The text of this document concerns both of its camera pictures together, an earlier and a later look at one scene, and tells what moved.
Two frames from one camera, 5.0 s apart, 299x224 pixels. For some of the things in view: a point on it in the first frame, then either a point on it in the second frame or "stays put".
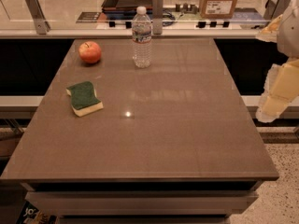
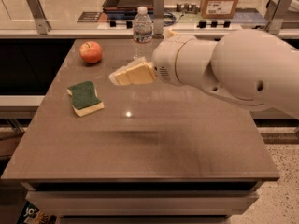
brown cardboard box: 219,1 stays put
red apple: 89,51 stays put
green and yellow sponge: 84,99 stays put
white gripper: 290,35 → 165,59
